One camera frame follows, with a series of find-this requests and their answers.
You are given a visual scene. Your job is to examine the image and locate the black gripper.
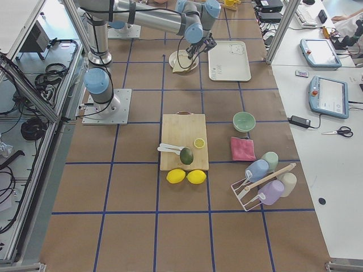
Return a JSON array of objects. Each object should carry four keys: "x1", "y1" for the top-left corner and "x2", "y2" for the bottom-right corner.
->
[{"x1": 185, "y1": 35, "x2": 217, "y2": 60}]

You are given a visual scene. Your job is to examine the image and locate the white bread slice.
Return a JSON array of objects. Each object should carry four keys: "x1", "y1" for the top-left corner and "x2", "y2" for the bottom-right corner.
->
[{"x1": 172, "y1": 55, "x2": 200, "y2": 74}]

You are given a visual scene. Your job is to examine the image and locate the round cream plate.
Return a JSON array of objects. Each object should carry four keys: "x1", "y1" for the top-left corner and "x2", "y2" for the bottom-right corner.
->
[{"x1": 168, "y1": 49, "x2": 200, "y2": 71}]

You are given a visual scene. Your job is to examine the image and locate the cream bear serving tray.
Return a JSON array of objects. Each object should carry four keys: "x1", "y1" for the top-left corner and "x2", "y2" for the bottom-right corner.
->
[{"x1": 208, "y1": 41, "x2": 251, "y2": 82}]

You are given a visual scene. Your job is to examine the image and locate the wooden mug rack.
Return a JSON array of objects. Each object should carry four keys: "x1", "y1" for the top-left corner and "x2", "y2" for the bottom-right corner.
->
[{"x1": 222, "y1": 3, "x2": 237, "y2": 11}]

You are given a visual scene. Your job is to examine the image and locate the yellow mug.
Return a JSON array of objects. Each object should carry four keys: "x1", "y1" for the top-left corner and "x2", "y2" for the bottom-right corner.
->
[{"x1": 224, "y1": 0, "x2": 240, "y2": 6}]

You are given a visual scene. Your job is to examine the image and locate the wooden cutting board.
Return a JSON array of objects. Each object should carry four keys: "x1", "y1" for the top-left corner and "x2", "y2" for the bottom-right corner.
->
[{"x1": 160, "y1": 113, "x2": 209, "y2": 171}]

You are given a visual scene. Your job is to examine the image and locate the green bowl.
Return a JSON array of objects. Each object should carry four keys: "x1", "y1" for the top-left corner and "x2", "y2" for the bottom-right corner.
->
[{"x1": 233, "y1": 112, "x2": 256, "y2": 133}]

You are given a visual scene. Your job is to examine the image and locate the lemon half slice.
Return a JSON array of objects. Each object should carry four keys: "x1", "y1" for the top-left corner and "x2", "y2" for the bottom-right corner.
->
[{"x1": 193, "y1": 138, "x2": 205, "y2": 149}]

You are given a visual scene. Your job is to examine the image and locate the avocado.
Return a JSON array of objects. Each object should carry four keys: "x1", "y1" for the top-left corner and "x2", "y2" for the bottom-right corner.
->
[{"x1": 179, "y1": 147, "x2": 194, "y2": 165}]

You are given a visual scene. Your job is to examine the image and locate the pink cloth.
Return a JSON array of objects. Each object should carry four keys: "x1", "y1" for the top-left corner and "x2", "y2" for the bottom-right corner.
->
[{"x1": 230, "y1": 137, "x2": 256, "y2": 162}]

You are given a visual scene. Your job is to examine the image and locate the black power adapter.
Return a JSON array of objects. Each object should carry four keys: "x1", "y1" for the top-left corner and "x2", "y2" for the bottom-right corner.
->
[{"x1": 288, "y1": 115, "x2": 311, "y2": 129}]

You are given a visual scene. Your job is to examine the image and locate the right yellow lemon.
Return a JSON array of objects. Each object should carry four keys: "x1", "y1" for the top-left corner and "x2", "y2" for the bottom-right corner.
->
[{"x1": 187, "y1": 169, "x2": 206, "y2": 185}]

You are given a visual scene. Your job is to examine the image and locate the yellow lemon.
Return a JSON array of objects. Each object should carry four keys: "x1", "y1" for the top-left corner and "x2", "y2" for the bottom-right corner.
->
[
  {"x1": 166, "y1": 169, "x2": 186, "y2": 184},
  {"x1": 187, "y1": 169, "x2": 206, "y2": 185}
]

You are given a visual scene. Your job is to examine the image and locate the left yellow lemon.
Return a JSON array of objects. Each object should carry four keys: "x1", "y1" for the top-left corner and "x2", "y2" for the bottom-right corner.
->
[{"x1": 166, "y1": 169, "x2": 186, "y2": 184}]

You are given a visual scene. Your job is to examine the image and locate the far teach pendant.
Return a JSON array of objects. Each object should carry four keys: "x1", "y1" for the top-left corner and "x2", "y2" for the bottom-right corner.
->
[{"x1": 299, "y1": 39, "x2": 342, "y2": 69}]

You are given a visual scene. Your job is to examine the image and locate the teach pendant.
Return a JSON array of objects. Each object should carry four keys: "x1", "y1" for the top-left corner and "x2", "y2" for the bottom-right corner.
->
[
  {"x1": 299, "y1": 39, "x2": 342, "y2": 69},
  {"x1": 308, "y1": 76, "x2": 349, "y2": 119}
]

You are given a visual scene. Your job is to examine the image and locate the green cup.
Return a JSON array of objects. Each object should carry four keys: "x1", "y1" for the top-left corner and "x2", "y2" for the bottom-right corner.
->
[{"x1": 261, "y1": 151, "x2": 278, "y2": 173}]

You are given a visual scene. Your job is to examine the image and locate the blue cup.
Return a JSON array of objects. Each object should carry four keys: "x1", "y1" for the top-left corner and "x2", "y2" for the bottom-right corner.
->
[{"x1": 245, "y1": 159, "x2": 269, "y2": 182}]

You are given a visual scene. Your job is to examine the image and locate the near teach pendant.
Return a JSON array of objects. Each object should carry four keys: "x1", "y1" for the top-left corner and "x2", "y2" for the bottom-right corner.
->
[{"x1": 308, "y1": 76, "x2": 349, "y2": 119}]

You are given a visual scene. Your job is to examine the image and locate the wooden rolling pin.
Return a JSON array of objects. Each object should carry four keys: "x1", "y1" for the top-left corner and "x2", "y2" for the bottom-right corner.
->
[{"x1": 244, "y1": 163, "x2": 296, "y2": 192}]

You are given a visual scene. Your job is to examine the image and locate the cream cup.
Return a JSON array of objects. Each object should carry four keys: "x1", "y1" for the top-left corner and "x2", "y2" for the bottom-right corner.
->
[{"x1": 277, "y1": 172, "x2": 297, "y2": 197}]

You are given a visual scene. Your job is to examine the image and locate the purple cup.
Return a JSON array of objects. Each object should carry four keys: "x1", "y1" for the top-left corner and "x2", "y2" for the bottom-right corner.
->
[{"x1": 258, "y1": 180, "x2": 284, "y2": 205}]

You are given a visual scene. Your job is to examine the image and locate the black scissors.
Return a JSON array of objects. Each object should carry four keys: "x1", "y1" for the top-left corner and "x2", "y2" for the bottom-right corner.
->
[{"x1": 322, "y1": 126, "x2": 354, "y2": 138}]

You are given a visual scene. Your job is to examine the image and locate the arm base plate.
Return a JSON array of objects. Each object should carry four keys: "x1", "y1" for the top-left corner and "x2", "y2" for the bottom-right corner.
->
[
  {"x1": 108, "y1": 24, "x2": 141, "y2": 40},
  {"x1": 82, "y1": 88, "x2": 132, "y2": 125}
]

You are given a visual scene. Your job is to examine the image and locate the white wire cup rack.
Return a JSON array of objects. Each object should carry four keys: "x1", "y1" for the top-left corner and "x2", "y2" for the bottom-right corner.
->
[{"x1": 230, "y1": 177, "x2": 261, "y2": 212}]

